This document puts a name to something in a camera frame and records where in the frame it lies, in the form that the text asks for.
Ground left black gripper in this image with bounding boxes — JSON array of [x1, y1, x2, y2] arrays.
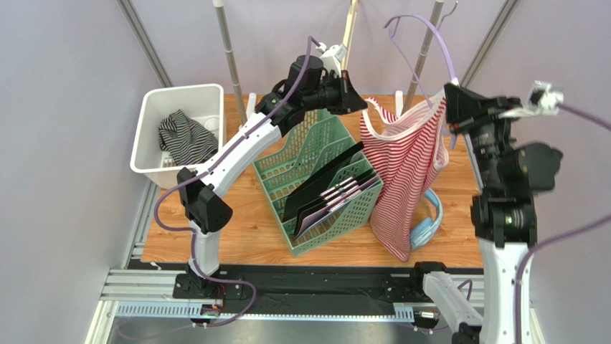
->
[[303, 71, 369, 116]]

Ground aluminium frame rail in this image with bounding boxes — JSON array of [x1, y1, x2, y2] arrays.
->
[[85, 269, 546, 344]]

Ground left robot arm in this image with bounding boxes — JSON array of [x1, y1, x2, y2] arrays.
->
[[177, 53, 366, 282]]

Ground red white striped tank top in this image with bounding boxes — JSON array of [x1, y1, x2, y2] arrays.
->
[[359, 91, 449, 262]]

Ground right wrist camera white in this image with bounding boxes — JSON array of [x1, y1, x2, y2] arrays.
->
[[498, 80, 564, 119]]

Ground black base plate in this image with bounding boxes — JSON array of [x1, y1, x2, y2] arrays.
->
[[157, 261, 457, 318]]

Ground left white rack foot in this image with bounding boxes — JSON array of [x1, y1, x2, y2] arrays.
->
[[242, 92, 257, 124]]

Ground purple plastic hanger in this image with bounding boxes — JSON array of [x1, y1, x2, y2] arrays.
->
[[383, 0, 462, 151]]

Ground black folder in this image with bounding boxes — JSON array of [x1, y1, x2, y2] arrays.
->
[[282, 142, 382, 241]]

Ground pink booklets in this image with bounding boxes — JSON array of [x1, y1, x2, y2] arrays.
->
[[293, 171, 382, 239]]

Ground left rack pole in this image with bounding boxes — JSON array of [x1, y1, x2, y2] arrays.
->
[[212, 0, 248, 125]]

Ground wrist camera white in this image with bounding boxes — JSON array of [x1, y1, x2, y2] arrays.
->
[[498, 80, 564, 119], [316, 42, 349, 76]]

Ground cream wooden hanger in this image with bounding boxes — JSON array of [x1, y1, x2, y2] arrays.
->
[[341, 0, 359, 70]]

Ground white plastic basket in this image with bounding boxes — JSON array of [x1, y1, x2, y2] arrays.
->
[[130, 83, 227, 189]]

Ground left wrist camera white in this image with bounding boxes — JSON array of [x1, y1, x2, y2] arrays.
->
[[316, 42, 349, 76]]

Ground green plastic file organizer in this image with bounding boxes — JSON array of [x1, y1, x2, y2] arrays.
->
[[253, 110, 383, 257]]

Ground blue headphones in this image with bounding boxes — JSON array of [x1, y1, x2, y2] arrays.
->
[[410, 188, 444, 249]]

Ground black white striped tank top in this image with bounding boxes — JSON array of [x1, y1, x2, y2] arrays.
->
[[158, 110, 219, 166]]

